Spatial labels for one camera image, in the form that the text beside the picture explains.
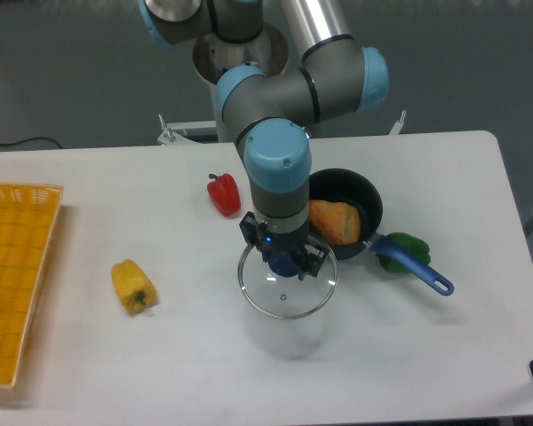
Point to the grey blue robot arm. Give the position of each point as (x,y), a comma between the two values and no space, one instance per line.
(276,155)

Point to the yellow bell pepper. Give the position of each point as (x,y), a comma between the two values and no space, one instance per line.
(134,289)

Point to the yellow woven basket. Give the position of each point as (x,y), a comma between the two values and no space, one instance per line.
(28,216)

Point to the dark blue saucepan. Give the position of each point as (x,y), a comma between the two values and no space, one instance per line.
(396,252)

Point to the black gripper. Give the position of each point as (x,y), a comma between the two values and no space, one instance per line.
(293,253)

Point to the glass pot lid blue knob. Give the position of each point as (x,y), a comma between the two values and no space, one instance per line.
(274,288)

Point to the golden pastry bread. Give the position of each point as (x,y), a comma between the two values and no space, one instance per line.
(338,223)

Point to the red bell pepper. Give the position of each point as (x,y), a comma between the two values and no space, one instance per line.
(224,194)

